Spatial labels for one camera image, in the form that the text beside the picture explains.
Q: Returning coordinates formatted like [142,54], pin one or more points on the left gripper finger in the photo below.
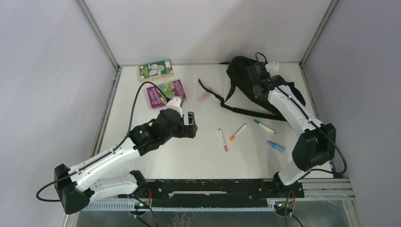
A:
[191,131]
[191,119]

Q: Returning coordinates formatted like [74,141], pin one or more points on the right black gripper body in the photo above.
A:
[254,91]

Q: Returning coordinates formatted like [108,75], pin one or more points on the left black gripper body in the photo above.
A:
[178,133]

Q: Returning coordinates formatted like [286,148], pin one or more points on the black student backpack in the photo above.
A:
[239,78]

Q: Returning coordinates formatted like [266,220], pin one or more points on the purple cover book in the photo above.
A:
[158,97]

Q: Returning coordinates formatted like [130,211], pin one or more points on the green cover book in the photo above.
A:
[156,70]

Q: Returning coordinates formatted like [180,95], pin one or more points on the blue correction tape dispenser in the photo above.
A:
[276,146]

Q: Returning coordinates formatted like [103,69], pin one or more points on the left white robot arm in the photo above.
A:
[81,184]

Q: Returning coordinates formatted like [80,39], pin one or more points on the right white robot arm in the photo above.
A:
[315,141]

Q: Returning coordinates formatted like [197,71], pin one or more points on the pink capped marker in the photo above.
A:
[223,140]

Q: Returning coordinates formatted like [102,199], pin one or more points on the teal capped marker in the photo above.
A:
[265,127]

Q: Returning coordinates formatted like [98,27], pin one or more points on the orange capped marker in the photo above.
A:
[233,137]

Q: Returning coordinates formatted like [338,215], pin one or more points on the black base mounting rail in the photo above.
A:
[196,192]

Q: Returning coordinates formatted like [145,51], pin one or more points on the white slotted cable duct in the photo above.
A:
[264,205]

